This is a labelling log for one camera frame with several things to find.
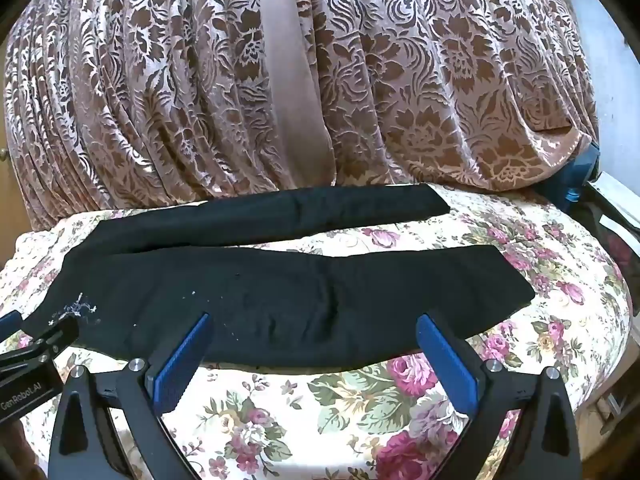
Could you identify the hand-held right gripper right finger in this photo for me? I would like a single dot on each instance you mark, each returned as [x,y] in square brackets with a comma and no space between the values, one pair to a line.
[446,366]

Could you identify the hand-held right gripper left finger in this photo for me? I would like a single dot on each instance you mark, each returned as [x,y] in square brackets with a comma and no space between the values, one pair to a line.
[179,366]

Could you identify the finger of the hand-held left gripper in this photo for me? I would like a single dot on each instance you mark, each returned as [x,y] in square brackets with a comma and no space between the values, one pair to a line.
[8,325]
[56,336]

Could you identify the black pants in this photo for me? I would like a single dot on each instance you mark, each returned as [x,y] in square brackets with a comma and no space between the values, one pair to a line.
[280,290]

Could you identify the floral bedsheet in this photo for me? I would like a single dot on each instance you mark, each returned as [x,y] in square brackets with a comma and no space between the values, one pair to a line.
[505,260]

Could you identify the dark cloth pile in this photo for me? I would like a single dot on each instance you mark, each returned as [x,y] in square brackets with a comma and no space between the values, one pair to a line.
[612,230]

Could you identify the blue plastic object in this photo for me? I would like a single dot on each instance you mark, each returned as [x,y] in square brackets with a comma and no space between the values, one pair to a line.
[570,180]

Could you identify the brown floral curtain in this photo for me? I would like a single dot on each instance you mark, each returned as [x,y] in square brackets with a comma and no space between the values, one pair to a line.
[200,85]

